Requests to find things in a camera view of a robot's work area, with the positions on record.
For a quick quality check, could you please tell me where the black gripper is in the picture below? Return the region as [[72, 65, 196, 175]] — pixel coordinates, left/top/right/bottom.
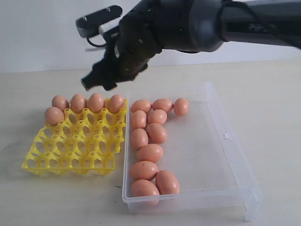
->
[[81, 35, 162, 91]]

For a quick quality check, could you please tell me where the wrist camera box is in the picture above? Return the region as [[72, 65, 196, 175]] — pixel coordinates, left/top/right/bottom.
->
[[75, 5, 123, 38]]

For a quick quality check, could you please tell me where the yellow plastic egg tray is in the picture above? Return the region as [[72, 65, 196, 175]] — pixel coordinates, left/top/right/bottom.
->
[[22, 102, 127, 175]]

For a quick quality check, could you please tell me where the clear plastic container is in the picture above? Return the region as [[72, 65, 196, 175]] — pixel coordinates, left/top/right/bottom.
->
[[122, 82, 262, 221]]

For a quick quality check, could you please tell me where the brown egg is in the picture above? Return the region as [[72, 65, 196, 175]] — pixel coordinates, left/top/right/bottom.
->
[[174, 98, 190, 116], [152, 98, 174, 113], [108, 94, 124, 113], [45, 107, 64, 126], [70, 94, 87, 113], [129, 161, 158, 181], [88, 93, 105, 113], [51, 95, 70, 112], [130, 128, 149, 150], [131, 99, 152, 113], [155, 170, 180, 195], [131, 179, 159, 197], [136, 144, 164, 163], [146, 123, 167, 144], [130, 110, 147, 130], [148, 109, 167, 125]]

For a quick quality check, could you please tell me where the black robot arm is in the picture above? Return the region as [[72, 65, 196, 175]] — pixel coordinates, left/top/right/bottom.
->
[[76, 0, 301, 90]]

